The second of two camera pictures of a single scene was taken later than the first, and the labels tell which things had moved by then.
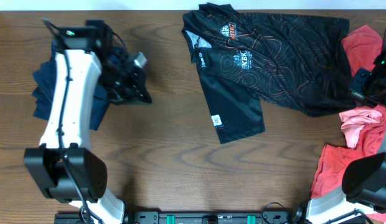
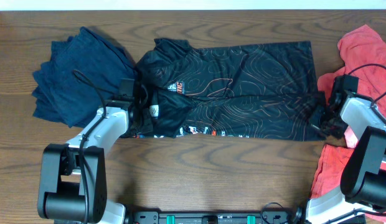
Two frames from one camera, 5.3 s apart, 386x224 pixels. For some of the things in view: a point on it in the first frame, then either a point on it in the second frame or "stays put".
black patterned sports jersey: x=248 y=58 to x=259 y=90
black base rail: x=195 y=217 stays put
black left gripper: x=136 y=84 to x=149 y=126
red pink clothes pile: x=363 y=130 stays put
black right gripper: x=357 y=89 to x=337 y=134
